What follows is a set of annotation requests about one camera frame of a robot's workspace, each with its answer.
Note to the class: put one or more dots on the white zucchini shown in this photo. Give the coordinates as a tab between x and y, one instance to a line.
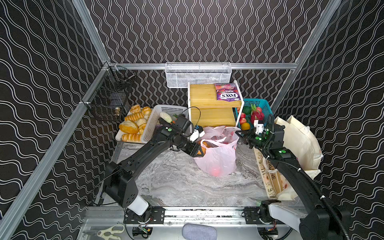
166	117

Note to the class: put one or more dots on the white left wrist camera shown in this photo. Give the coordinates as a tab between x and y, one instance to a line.
196	135

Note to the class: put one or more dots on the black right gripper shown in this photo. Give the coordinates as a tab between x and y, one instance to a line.
245	137

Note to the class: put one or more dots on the long braided bread loaf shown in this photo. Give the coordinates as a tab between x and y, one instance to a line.
132	138

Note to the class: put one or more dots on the grey foam pad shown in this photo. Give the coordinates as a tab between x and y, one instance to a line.
199	232

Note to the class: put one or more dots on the pink dragon fruit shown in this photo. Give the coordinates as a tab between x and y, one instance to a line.
257	114

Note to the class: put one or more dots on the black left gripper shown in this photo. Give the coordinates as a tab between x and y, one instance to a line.
193	148

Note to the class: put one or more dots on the white wire wall basket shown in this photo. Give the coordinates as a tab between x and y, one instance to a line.
180	75

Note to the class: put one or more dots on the pink plastic grocery bag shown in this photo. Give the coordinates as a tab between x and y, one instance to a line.
219	147

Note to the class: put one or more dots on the white handled scissors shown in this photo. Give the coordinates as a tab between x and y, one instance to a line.
112	233

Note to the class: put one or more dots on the white bread tray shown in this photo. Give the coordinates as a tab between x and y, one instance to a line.
136	122

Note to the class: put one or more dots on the wooden two-tier shelf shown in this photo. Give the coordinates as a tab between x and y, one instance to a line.
207	111

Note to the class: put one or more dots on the purple Fox's candy bag top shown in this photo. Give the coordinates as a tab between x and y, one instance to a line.
227	92

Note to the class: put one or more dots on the yellow lemon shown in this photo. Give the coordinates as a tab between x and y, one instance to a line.
245	126

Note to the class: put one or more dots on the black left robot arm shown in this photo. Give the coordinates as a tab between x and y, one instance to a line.
120	180

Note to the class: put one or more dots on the black wire wall basket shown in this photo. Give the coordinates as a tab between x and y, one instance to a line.
110	101

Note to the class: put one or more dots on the oval bread roll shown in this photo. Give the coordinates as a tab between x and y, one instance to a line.
129	127

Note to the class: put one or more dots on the white plastic vegetable basket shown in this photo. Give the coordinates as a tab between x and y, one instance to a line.
155	115

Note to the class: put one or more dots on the teal plastic fruit basket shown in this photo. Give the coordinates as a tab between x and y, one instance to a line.
245	115

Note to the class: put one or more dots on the cream canvas tote bag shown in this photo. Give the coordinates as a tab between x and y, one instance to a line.
299	139

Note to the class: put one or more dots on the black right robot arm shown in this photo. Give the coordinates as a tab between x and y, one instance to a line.
322	219

